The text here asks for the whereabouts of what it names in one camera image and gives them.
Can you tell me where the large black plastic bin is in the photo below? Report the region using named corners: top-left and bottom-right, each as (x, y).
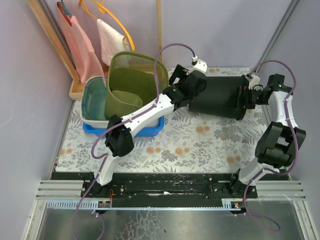
top-left (188, 76), bottom-right (249, 121)

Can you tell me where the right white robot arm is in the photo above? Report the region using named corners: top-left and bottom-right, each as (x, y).
top-left (228, 74), bottom-right (306, 197)

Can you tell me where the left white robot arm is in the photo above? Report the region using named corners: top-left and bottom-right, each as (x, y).
top-left (94, 60), bottom-right (208, 186)

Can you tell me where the floral table mat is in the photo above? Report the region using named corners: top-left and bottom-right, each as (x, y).
top-left (56, 66), bottom-right (281, 173)

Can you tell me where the green mesh basket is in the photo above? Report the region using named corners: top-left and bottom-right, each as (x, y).
top-left (106, 51), bottom-right (169, 117)

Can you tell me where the white hanging towel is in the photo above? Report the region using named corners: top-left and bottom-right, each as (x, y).
top-left (96, 19), bottom-right (130, 66)

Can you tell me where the white plastic basin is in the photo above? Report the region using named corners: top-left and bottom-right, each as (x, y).
top-left (80, 76), bottom-right (116, 129)

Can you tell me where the pink hanging towel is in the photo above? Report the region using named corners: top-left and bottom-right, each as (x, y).
top-left (56, 1), bottom-right (104, 84)

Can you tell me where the blue plastic tray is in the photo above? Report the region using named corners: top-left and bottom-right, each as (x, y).
top-left (82, 116), bottom-right (165, 138)

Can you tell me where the orange clothes hanger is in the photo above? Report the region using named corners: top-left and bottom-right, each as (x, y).
top-left (77, 0), bottom-right (136, 51)

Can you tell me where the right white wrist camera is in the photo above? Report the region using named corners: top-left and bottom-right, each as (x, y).
top-left (245, 74), bottom-right (261, 89)

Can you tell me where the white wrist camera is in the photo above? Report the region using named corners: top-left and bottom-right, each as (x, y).
top-left (187, 56), bottom-right (208, 75)
top-left (245, 74), bottom-right (261, 89)

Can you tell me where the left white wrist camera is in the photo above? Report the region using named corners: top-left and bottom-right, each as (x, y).
top-left (187, 56), bottom-right (208, 75)

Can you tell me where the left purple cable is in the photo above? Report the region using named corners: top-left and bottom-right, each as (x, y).
top-left (72, 43), bottom-right (197, 240)

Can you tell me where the purple cable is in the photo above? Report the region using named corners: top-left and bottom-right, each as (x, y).
top-left (72, 43), bottom-right (197, 240)
top-left (243, 59), bottom-right (300, 232)

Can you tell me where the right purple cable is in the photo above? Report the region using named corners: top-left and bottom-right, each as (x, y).
top-left (243, 59), bottom-right (300, 232)

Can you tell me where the wooden rack frame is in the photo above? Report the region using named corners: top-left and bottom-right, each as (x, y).
top-left (26, 0), bottom-right (162, 100)

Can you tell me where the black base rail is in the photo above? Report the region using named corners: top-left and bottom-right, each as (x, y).
top-left (47, 173), bottom-right (295, 213)

